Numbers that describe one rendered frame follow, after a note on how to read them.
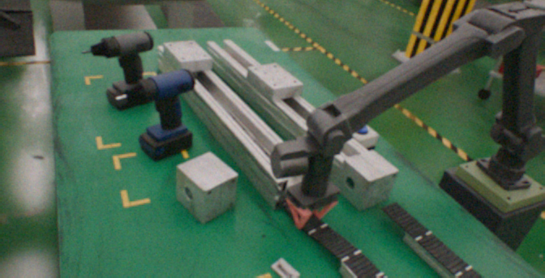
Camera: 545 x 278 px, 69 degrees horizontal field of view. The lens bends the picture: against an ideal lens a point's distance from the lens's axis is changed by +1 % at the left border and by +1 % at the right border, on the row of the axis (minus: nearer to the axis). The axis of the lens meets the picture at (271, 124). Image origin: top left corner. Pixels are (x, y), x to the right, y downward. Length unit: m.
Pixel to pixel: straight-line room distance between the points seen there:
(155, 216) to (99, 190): 0.15
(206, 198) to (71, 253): 0.27
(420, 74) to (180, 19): 2.05
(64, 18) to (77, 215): 1.79
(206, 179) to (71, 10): 1.87
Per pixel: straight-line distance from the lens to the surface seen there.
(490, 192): 1.21
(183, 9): 2.66
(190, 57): 1.31
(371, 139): 1.17
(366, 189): 0.96
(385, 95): 0.78
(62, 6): 2.58
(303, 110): 1.19
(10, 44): 3.86
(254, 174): 0.98
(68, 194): 0.99
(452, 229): 1.07
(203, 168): 0.88
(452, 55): 0.84
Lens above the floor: 1.43
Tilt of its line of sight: 32 degrees down
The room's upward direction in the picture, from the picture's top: 9 degrees clockwise
